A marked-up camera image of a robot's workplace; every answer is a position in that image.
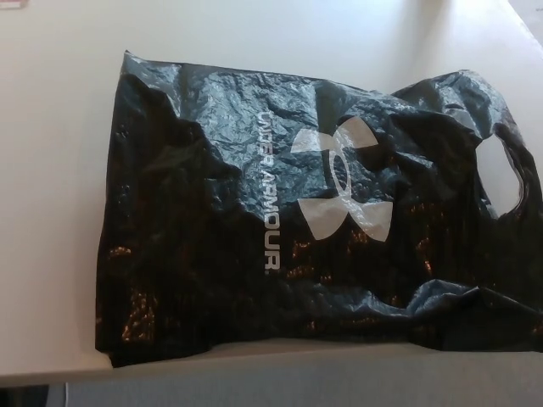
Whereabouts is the black Under Armour plastic bag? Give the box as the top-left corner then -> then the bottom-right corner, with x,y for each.
93,49 -> 543,369

